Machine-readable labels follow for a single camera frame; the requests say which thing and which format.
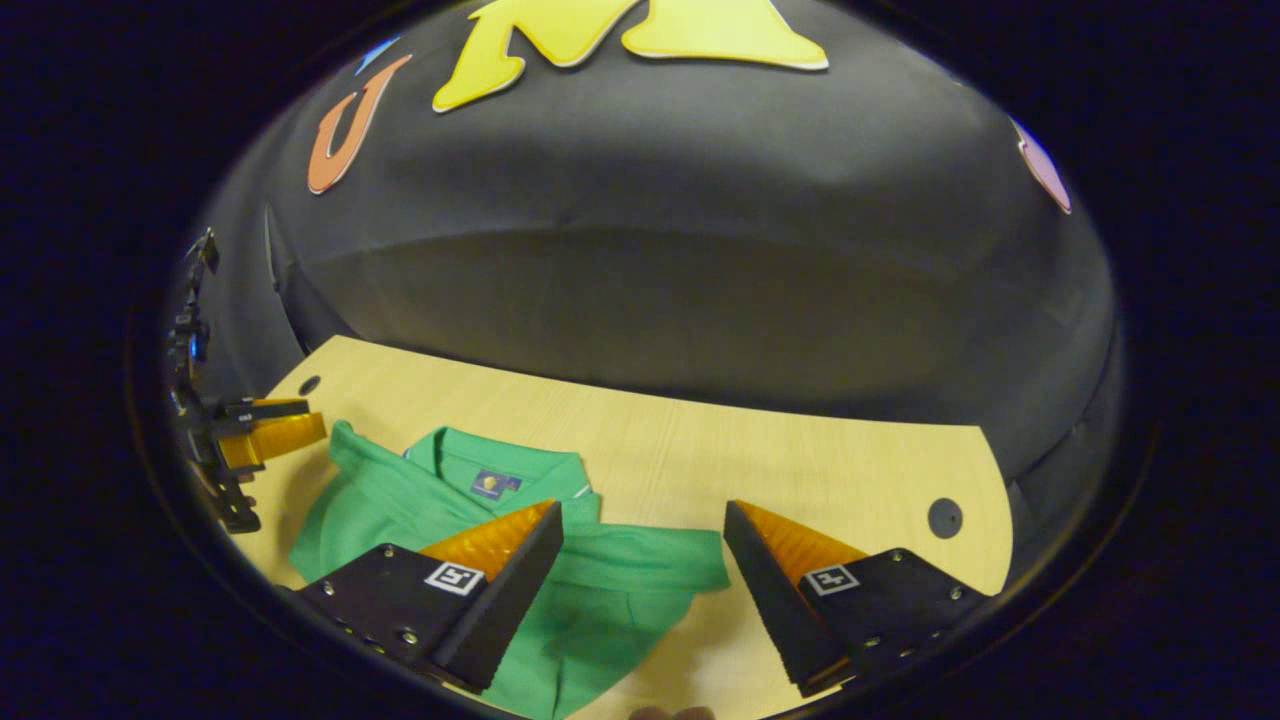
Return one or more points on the black backdrop cloth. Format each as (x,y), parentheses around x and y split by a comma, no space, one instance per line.
(650,250)

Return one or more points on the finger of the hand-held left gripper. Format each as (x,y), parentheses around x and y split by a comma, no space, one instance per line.
(270,409)
(280,438)

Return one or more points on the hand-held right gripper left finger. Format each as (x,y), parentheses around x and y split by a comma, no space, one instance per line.
(510,600)

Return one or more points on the green T-shirt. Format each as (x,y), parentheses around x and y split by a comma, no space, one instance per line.
(620,580)

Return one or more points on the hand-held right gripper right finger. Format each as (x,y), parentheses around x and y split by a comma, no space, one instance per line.
(770,600)

